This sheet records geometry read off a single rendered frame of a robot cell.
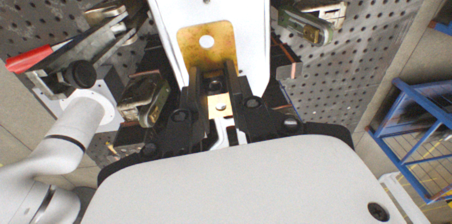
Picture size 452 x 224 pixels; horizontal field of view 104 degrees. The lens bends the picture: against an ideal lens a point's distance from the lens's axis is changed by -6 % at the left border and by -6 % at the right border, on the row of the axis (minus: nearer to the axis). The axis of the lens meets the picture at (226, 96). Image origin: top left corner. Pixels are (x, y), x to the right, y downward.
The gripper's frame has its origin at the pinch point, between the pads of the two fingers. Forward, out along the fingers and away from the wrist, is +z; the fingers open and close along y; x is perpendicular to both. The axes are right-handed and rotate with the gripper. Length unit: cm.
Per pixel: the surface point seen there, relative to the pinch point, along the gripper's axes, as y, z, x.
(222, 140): -3.1, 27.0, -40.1
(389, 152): 169, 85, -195
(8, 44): -72, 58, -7
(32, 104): -173, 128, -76
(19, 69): -25.0, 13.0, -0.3
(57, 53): -15.8, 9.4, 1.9
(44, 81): -16.2, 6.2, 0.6
